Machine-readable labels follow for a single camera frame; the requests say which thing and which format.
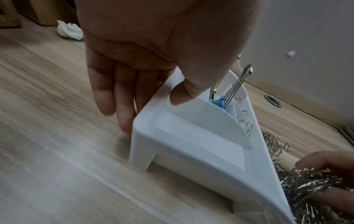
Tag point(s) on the person's left hand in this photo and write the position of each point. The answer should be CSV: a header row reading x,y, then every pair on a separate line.
x,y
166,32

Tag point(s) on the person's right hand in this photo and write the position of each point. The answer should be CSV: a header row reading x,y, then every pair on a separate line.
x,y
326,159

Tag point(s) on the pile of silver paper clips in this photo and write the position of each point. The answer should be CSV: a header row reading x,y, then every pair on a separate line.
x,y
312,181

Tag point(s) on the small yellow binder clip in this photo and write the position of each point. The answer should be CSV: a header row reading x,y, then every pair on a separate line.
x,y
249,129
240,119

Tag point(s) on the large blue binder clip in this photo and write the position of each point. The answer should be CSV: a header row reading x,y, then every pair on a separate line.
x,y
221,102

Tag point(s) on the white desk organizer tray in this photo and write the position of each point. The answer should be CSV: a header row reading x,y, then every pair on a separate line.
x,y
199,142

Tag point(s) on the flat brown cardboard box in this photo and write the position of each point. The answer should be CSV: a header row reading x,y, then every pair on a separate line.
x,y
47,13

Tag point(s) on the large printed cardboard box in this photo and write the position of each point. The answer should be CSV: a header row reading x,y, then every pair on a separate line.
x,y
9,13

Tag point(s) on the crumpled white tissue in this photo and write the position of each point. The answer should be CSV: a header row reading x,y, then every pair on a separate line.
x,y
70,29

